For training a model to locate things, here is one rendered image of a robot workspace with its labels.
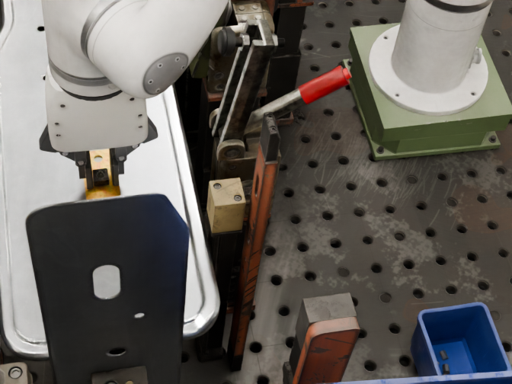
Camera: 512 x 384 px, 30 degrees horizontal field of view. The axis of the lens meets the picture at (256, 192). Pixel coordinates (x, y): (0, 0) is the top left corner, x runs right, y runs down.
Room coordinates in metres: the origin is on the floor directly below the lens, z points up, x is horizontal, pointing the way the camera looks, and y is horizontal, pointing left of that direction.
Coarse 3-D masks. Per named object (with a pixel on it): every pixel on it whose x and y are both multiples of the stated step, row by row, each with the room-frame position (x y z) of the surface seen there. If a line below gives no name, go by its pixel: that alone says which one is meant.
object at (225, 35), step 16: (224, 32) 0.67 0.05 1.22; (256, 32) 0.68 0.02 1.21; (224, 48) 0.65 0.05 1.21; (240, 48) 0.67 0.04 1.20; (256, 48) 0.66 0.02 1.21; (272, 48) 0.66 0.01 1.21; (240, 64) 0.68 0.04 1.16; (256, 64) 0.66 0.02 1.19; (240, 80) 0.66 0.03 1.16; (256, 80) 0.66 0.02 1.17; (224, 96) 0.68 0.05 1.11; (240, 96) 0.65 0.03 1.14; (256, 96) 0.66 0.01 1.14; (224, 112) 0.68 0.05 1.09; (240, 112) 0.65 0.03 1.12; (224, 128) 0.66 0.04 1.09; (240, 128) 0.66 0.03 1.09
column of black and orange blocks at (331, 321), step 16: (304, 304) 0.39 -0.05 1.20; (320, 304) 0.40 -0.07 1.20; (336, 304) 0.40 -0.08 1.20; (352, 304) 0.40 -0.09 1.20; (304, 320) 0.39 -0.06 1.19; (320, 320) 0.38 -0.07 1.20; (336, 320) 0.38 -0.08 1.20; (352, 320) 0.39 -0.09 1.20; (304, 336) 0.38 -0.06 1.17; (320, 336) 0.37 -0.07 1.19; (336, 336) 0.37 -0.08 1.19; (352, 336) 0.38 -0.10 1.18; (304, 352) 0.37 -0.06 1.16; (320, 352) 0.37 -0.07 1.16; (336, 352) 0.37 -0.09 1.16; (288, 368) 0.39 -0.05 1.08; (304, 368) 0.37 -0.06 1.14; (320, 368) 0.37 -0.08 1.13; (336, 368) 0.38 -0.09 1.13
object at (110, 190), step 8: (96, 152) 0.66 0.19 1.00; (104, 152) 0.66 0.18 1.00; (104, 160) 0.65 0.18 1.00; (96, 168) 0.64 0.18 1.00; (104, 168) 0.63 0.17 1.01; (96, 176) 0.62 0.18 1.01; (104, 176) 0.62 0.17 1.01; (96, 184) 0.61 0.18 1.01; (104, 184) 0.62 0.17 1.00; (112, 184) 0.62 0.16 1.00; (88, 192) 0.60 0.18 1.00; (96, 192) 0.61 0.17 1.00; (104, 192) 0.61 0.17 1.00; (112, 192) 0.61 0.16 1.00
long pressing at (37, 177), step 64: (0, 64) 0.77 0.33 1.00; (0, 128) 0.68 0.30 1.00; (0, 192) 0.59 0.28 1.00; (64, 192) 0.60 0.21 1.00; (128, 192) 0.62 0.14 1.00; (192, 192) 0.63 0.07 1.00; (0, 256) 0.51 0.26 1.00; (192, 256) 0.55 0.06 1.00; (0, 320) 0.44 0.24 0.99; (192, 320) 0.47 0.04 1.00
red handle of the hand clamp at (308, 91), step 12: (336, 72) 0.70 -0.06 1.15; (348, 72) 0.71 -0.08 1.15; (312, 84) 0.70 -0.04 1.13; (324, 84) 0.70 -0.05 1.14; (336, 84) 0.70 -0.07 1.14; (348, 84) 0.70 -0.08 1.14; (288, 96) 0.69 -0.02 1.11; (300, 96) 0.69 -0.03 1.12; (312, 96) 0.69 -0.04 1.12; (324, 96) 0.69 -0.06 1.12; (264, 108) 0.68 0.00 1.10; (276, 108) 0.68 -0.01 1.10; (288, 108) 0.68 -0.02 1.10; (252, 120) 0.67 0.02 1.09
